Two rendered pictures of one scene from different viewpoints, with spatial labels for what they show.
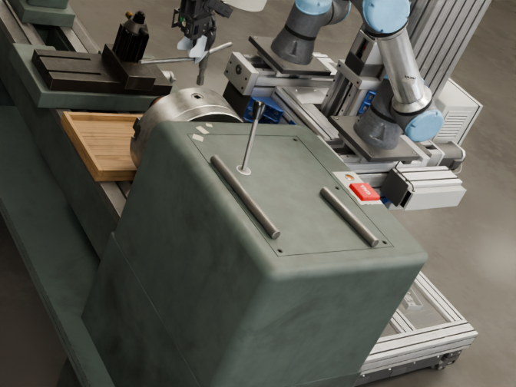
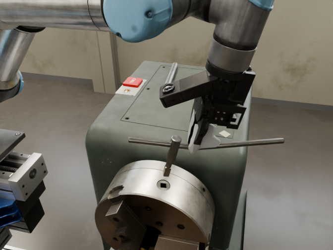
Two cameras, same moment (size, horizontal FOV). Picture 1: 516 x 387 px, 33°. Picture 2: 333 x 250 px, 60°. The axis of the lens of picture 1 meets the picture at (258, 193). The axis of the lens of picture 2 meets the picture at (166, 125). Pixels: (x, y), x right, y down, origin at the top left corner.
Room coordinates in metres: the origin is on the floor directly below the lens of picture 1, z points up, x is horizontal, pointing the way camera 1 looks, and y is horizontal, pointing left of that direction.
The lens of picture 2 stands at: (2.33, 0.69, 1.75)
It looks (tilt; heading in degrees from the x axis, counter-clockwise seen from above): 35 degrees down; 240
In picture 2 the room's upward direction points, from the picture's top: straight up
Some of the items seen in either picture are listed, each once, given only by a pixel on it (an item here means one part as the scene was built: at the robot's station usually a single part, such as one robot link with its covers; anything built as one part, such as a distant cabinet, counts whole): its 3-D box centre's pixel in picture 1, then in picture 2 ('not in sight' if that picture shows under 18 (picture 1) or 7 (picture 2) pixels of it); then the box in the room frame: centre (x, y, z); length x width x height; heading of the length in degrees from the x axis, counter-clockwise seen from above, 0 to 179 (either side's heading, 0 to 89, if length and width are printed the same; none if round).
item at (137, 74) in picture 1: (128, 66); not in sight; (2.56, 0.56, 1.00); 0.20 x 0.10 x 0.05; 44
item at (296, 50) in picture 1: (296, 41); not in sight; (2.84, 0.10, 1.21); 0.15 x 0.15 x 0.10
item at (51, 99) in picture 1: (99, 78); not in sight; (2.59, 0.65, 0.90); 0.53 x 0.30 x 0.06; 134
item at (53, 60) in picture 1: (103, 73); not in sight; (2.54, 0.63, 0.95); 0.43 x 0.18 x 0.04; 134
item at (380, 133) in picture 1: (382, 122); not in sight; (2.50, -0.26, 1.21); 0.15 x 0.15 x 0.10
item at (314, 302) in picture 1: (262, 244); (180, 140); (1.83, -0.06, 1.06); 0.59 x 0.48 x 0.39; 44
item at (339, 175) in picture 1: (352, 196); (132, 92); (1.95, -0.22, 1.23); 0.13 x 0.08 x 0.06; 44
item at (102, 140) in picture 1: (132, 146); not in sight; (2.29, 0.42, 0.89); 0.36 x 0.30 x 0.04; 134
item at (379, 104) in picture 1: (399, 92); not in sight; (2.50, -0.26, 1.33); 0.13 x 0.12 x 0.14; 31
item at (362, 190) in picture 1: (363, 193); (133, 83); (1.93, -0.24, 1.26); 0.06 x 0.06 x 0.02; 44
